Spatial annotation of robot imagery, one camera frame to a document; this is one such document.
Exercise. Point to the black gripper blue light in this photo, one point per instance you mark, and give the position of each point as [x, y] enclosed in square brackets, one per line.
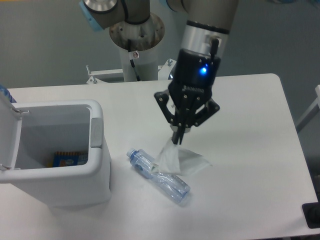
[190, 91]

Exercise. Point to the white plastic wrapper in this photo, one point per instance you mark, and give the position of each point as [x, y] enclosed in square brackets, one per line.
[176, 160]

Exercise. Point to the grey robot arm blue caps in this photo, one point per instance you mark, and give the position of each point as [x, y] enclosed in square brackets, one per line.
[207, 27]

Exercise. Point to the white plastic trash can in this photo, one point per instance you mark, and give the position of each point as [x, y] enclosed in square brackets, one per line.
[55, 151]

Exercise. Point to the clear crushed plastic bottle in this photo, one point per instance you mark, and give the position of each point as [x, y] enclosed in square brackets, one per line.
[170, 184]

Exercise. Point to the blue orange snack packet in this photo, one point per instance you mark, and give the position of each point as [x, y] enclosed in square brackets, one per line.
[68, 159]

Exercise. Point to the black clamp at table edge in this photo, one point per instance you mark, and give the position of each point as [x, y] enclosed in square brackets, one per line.
[311, 213]

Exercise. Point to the blue object behind lid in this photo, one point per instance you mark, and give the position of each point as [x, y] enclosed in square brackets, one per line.
[7, 94]

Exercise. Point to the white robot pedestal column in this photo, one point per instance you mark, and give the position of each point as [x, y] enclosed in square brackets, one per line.
[138, 44]

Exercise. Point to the white frame at right edge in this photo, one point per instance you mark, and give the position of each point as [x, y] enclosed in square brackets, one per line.
[310, 112]

